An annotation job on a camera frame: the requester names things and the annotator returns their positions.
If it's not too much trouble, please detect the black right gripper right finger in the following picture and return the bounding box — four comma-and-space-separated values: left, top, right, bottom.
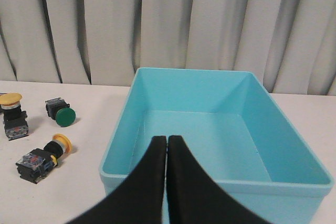
167, 135, 268, 223

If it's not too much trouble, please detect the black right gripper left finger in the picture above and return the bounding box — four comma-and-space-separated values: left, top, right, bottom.
69, 136, 166, 223

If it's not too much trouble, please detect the yellow mushroom push button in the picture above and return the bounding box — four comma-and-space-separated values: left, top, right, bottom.
1, 93, 29, 141

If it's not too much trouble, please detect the light blue plastic box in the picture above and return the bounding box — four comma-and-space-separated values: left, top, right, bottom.
100, 68, 333, 223

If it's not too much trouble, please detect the yellow push button near box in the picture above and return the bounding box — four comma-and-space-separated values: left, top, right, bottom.
16, 134, 72, 184

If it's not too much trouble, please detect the white pleated curtain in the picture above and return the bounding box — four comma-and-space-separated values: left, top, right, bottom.
1, 0, 335, 95

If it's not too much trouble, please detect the green push button switch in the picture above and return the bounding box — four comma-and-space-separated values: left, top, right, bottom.
45, 98, 76, 127

